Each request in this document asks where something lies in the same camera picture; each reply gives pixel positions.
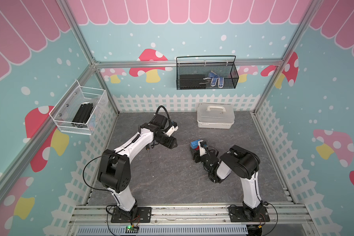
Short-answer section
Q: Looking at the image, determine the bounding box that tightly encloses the black box in black basket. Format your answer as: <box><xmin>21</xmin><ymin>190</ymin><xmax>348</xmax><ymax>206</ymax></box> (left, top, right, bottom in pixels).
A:
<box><xmin>177</xmin><ymin>74</ymin><xmax>207</xmax><ymax>89</ymax></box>

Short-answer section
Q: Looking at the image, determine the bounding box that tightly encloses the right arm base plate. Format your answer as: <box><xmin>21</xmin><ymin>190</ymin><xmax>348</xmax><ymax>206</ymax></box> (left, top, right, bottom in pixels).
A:
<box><xmin>228</xmin><ymin>205</ymin><xmax>270</xmax><ymax>223</ymax></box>

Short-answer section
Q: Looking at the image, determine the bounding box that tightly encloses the black wire mesh basket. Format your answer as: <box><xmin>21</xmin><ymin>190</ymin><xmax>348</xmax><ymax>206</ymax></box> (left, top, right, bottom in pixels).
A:
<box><xmin>176</xmin><ymin>55</ymin><xmax>239</xmax><ymax>90</ymax></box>

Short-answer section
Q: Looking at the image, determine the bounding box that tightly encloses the large blue lego brick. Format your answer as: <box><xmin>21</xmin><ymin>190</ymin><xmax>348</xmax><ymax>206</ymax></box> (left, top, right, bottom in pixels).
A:
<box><xmin>190</xmin><ymin>140</ymin><xmax>203</xmax><ymax>150</ymax></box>

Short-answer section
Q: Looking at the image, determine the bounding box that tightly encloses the black device in white basket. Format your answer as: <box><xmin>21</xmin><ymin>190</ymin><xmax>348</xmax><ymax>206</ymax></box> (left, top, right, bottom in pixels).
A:
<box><xmin>71</xmin><ymin>103</ymin><xmax>93</xmax><ymax>128</ymax></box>

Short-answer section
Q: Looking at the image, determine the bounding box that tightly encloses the white plastic storage box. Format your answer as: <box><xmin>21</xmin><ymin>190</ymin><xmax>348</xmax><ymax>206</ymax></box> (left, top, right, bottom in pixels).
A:
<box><xmin>197</xmin><ymin>103</ymin><xmax>235</xmax><ymax>129</ymax></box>

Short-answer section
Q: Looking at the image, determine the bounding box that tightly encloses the white wire mesh basket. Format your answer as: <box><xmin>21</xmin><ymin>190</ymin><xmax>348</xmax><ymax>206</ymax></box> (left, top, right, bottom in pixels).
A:
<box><xmin>49</xmin><ymin>81</ymin><xmax>109</xmax><ymax>135</ymax></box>

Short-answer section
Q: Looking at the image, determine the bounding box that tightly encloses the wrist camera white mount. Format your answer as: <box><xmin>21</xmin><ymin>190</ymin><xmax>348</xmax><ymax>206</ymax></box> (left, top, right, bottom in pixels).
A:
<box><xmin>198</xmin><ymin>140</ymin><xmax>208</xmax><ymax>157</ymax></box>
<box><xmin>165</xmin><ymin>125</ymin><xmax>178</xmax><ymax>137</ymax></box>

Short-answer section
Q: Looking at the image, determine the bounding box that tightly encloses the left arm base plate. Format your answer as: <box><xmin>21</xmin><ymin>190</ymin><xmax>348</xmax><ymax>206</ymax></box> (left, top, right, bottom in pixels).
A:
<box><xmin>110</xmin><ymin>206</ymin><xmax>152</xmax><ymax>224</ymax></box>

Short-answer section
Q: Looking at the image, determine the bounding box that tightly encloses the aluminium front rail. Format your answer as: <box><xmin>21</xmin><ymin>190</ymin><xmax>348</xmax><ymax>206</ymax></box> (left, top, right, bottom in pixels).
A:
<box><xmin>67</xmin><ymin>202</ymin><xmax>313</xmax><ymax>227</ymax></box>

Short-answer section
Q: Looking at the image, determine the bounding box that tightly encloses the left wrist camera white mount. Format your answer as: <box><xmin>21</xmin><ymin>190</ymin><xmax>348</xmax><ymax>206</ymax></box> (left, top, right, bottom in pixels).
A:
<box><xmin>165</xmin><ymin>125</ymin><xmax>178</xmax><ymax>137</ymax></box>

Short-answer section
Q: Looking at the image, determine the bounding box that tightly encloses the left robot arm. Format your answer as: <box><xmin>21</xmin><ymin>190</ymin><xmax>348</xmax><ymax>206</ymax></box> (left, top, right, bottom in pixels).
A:
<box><xmin>82</xmin><ymin>105</ymin><xmax>178</xmax><ymax>223</ymax></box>

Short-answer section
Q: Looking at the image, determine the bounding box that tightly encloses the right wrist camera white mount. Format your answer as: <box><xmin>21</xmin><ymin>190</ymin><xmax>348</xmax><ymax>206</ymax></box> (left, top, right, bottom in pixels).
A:
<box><xmin>198</xmin><ymin>140</ymin><xmax>208</xmax><ymax>157</ymax></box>

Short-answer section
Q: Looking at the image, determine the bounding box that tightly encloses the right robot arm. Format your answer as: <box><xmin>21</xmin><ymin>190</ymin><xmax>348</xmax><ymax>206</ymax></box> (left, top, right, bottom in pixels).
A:
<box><xmin>190</xmin><ymin>143</ymin><xmax>270</xmax><ymax>225</ymax></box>

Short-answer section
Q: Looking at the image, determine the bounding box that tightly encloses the green lit circuit board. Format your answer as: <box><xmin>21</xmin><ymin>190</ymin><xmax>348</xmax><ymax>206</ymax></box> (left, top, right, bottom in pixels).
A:
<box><xmin>125</xmin><ymin>225</ymin><xmax>140</xmax><ymax>234</ymax></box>

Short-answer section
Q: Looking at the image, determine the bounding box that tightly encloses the blue white item in basket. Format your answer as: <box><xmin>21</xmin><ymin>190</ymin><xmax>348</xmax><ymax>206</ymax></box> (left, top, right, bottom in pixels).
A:
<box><xmin>203</xmin><ymin>71</ymin><xmax>224</xmax><ymax>89</ymax></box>

